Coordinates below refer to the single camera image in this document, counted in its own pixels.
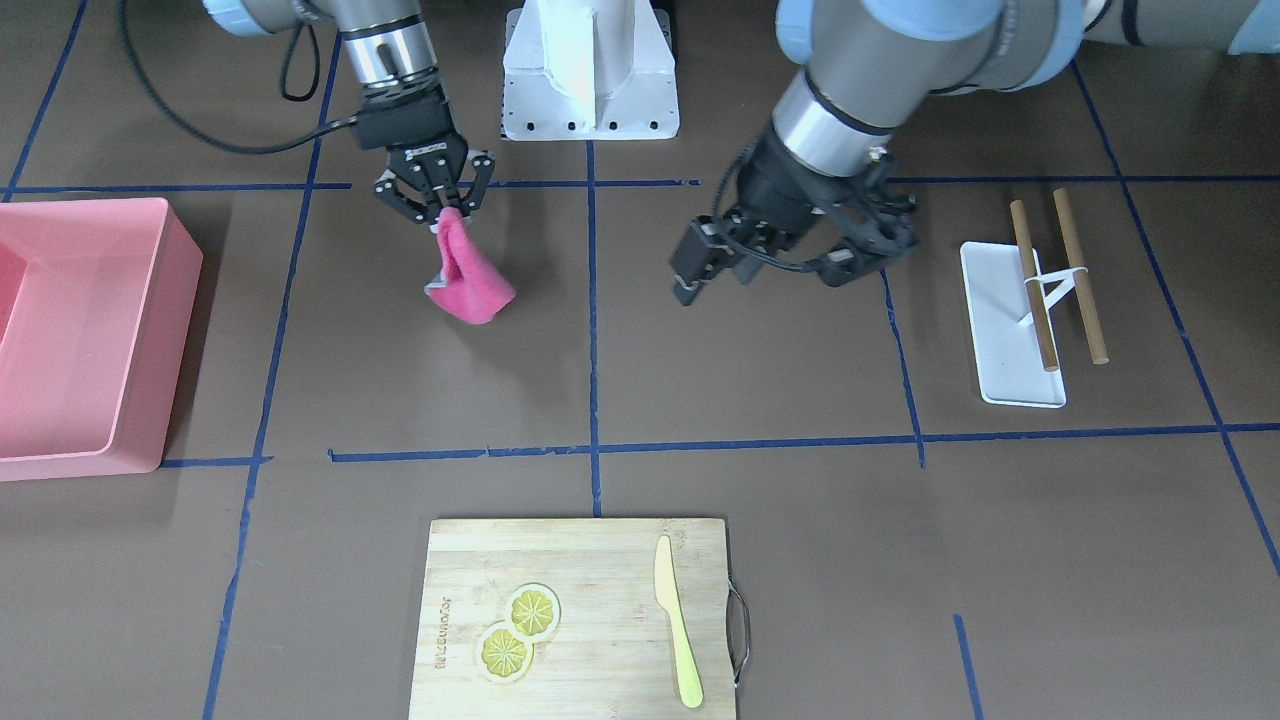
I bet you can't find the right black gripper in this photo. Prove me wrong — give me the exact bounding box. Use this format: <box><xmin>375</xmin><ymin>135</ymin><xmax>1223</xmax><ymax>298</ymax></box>
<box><xmin>355</xmin><ymin>79</ymin><xmax>497</xmax><ymax>227</ymax></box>

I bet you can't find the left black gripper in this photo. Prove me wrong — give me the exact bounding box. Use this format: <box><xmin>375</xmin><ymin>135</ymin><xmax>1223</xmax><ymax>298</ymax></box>
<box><xmin>669</xmin><ymin>140</ymin><xmax>827</xmax><ymax>307</ymax></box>

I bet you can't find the pink microfiber cloth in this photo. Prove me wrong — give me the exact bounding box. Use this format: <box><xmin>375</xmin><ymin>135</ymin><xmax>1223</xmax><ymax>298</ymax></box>
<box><xmin>424</xmin><ymin>208</ymin><xmax>516</xmax><ymax>325</ymax></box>

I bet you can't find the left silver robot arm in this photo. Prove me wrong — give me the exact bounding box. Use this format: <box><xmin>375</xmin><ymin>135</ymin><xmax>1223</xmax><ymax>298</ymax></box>
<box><xmin>669</xmin><ymin>1</ymin><xmax>1277</xmax><ymax>306</ymax></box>

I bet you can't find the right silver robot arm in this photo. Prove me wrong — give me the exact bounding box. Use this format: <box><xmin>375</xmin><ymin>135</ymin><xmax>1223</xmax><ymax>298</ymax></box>
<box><xmin>204</xmin><ymin>1</ymin><xmax>495</xmax><ymax>227</ymax></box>

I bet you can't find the yellow plastic knife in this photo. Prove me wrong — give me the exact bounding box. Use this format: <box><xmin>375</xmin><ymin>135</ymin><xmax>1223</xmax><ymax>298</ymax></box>
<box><xmin>653</xmin><ymin>536</ymin><xmax>705</xmax><ymax>708</ymax></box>

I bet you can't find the white rack tray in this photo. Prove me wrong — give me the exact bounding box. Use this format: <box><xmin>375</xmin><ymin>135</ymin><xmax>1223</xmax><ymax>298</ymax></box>
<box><xmin>960</xmin><ymin>241</ymin><xmax>1068</xmax><ymax>409</ymax></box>

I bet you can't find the lemon slice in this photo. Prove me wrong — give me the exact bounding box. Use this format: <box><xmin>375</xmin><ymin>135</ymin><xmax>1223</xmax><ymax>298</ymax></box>
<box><xmin>474</xmin><ymin>623</ymin><xmax>536</xmax><ymax>684</ymax></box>
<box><xmin>504</xmin><ymin>582</ymin><xmax>562</xmax><ymax>644</ymax></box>

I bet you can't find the pink plastic bin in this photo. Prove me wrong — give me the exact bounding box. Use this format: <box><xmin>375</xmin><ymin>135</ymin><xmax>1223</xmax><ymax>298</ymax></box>
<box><xmin>1</xmin><ymin>197</ymin><xmax>204</xmax><ymax>482</ymax></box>

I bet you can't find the bamboo cutting board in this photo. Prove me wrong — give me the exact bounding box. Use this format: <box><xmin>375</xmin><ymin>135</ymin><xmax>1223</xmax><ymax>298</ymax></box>
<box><xmin>407</xmin><ymin>518</ymin><xmax>739</xmax><ymax>719</ymax></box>

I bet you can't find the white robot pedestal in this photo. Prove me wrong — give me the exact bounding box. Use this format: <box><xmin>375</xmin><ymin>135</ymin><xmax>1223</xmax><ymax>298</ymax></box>
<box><xmin>500</xmin><ymin>1</ymin><xmax>681</xmax><ymax>142</ymax></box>

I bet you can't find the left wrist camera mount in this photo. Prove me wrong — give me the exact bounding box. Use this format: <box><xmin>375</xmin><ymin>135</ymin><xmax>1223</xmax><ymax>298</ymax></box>
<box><xmin>806</xmin><ymin>151</ymin><xmax>919</xmax><ymax>287</ymax></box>

